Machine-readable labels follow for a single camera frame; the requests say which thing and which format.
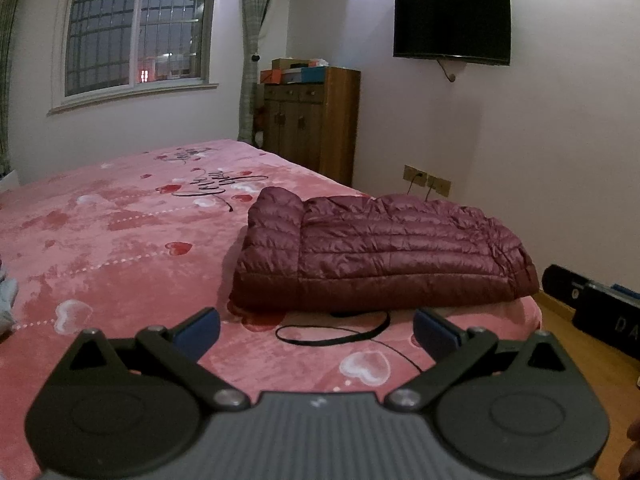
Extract maroon puffer jacket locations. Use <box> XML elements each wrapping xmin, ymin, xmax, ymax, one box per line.
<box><xmin>230</xmin><ymin>186</ymin><xmax>539</xmax><ymax>313</ymax></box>

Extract black speaker bar on floor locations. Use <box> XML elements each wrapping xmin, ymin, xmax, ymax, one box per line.
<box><xmin>541</xmin><ymin>264</ymin><xmax>639</xmax><ymax>360</ymax></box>

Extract pink heart-print bed blanket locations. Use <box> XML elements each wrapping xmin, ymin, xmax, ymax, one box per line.
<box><xmin>0</xmin><ymin>138</ymin><xmax>545</xmax><ymax>480</ymax></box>

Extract light blue folded puffer jacket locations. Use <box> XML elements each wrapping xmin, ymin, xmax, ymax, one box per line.
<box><xmin>0</xmin><ymin>263</ymin><xmax>18</xmax><ymax>336</ymax></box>

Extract wooden cabinet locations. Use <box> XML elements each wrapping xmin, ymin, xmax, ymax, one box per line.
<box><xmin>253</xmin><ymin>66</ymin><xmax>361</xmax><ymax>186</ymax></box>

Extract boxes on cabinet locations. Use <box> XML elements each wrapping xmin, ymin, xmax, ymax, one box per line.
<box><xmin>259</xmin><ymin>58</ymin><xmax>330</xmax><ymax>84</ymax></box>

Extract barred window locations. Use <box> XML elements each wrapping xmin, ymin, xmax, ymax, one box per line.
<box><xmin>50</xmin><ymin>0</ymin><xmax>215</xmax><ymax>115</ymax></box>

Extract grey checked curtain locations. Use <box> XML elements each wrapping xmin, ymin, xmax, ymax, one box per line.
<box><xmin>238</xmin><ymin>0</ymin><xmax>270</xmax><ymax>144</ymax></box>

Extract black strap cable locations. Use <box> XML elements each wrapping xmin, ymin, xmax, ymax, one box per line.
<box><xmin>274</xmin><ymin>309</ymin><xmax>426</xmax><ymax>374</ymax></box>

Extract wall power sockets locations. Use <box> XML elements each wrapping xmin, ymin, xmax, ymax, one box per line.
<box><xmin>402</xmin><ymin>165</ymin><xmax>451</xmax><ymax>197</ymax></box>

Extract black wall television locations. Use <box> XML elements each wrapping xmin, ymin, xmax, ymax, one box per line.
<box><xmin>393</xmin><ymin>0</ymin><xmax>512</xmax><ymax>66</ymax></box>

